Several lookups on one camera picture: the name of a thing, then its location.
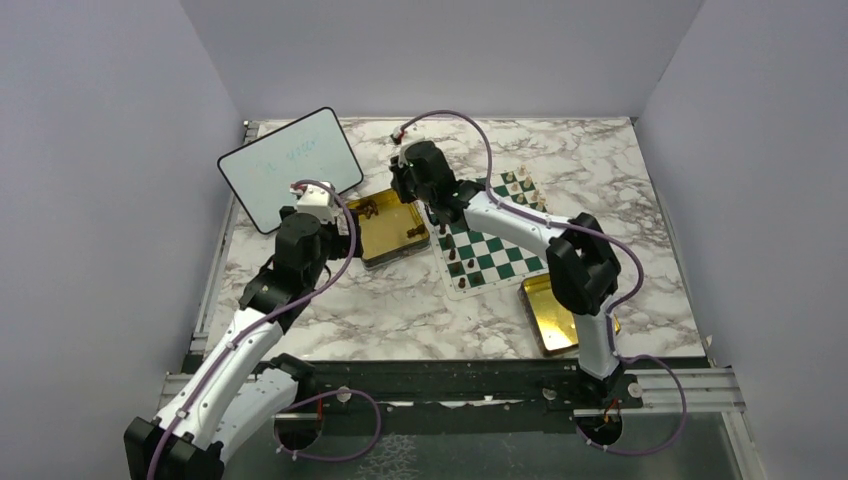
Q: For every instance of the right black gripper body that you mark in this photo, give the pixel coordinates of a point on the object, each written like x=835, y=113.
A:
x=406, y=190

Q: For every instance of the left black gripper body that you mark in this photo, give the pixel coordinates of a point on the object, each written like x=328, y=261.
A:
x=333, y=246

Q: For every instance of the tin with dark pieces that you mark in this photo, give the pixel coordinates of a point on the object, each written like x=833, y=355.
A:
x=382, y=252

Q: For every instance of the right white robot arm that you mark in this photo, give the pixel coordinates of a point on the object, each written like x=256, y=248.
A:
x=582, y=267

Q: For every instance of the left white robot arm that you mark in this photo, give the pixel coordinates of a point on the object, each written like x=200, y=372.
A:
x=196, y=433

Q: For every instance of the dark pieces in tin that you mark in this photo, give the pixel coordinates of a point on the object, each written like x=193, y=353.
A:
x=390, y=221

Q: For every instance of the white chess pieces group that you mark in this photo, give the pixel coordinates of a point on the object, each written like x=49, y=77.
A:
x=521, y=189

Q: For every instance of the green white chess board mat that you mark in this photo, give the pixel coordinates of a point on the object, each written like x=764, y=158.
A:
x=501, y=263

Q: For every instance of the small whiteboard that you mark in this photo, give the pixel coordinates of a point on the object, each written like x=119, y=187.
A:
x=313, y=147

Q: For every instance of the empty gold tin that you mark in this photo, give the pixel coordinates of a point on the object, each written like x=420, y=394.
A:
x=552, y=325

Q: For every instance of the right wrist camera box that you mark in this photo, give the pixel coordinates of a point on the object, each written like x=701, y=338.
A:
x=404, y=138

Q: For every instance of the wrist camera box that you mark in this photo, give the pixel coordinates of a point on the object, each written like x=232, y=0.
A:
x=404, y=138
x=317, y=202

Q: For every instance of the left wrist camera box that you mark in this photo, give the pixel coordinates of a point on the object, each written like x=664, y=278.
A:
x=317, y=202

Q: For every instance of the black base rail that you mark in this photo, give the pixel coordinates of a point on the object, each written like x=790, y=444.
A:
x=354, y=398

